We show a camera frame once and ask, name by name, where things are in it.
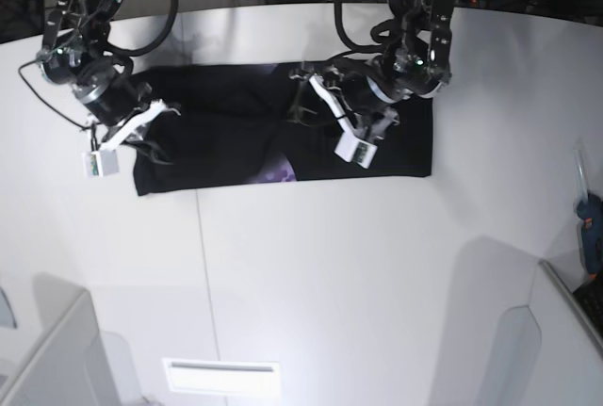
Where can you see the blue glue gun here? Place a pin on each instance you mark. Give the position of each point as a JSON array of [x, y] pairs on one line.
[[590, 214]]

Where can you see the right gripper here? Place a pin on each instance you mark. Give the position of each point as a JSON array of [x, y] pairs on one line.
[[111, 96]]

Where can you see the white partition panel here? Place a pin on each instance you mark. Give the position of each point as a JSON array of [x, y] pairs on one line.
[[67, 365], [546, 352]]

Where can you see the right white partition panel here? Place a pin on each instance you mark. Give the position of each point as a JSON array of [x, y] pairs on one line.
[[546, 352]]

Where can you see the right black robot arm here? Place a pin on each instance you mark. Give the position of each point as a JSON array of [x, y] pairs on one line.
[[76, 51]]

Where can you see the left white partition panel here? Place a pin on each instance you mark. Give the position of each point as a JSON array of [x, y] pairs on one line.
[[67, 365]]

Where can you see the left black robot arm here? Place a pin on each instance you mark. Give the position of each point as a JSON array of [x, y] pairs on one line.
[[408, 57]]

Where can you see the black T-shirt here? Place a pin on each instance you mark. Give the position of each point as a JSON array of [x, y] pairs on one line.
[[249, 124]]

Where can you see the black keyboard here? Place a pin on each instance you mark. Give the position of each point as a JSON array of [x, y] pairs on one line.
[[589, 297]]

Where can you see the clear glue stick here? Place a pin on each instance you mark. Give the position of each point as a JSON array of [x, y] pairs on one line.
[[581, 176]]

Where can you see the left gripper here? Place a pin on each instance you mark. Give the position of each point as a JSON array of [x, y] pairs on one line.
[[356, 102]]

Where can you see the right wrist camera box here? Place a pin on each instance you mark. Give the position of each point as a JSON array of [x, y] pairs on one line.
[[100, 163]]

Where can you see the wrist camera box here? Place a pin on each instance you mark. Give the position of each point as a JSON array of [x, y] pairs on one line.
[[354, 150], [100, 163]]

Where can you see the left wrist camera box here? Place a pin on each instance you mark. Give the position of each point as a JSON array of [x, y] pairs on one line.
[[354, 150]]

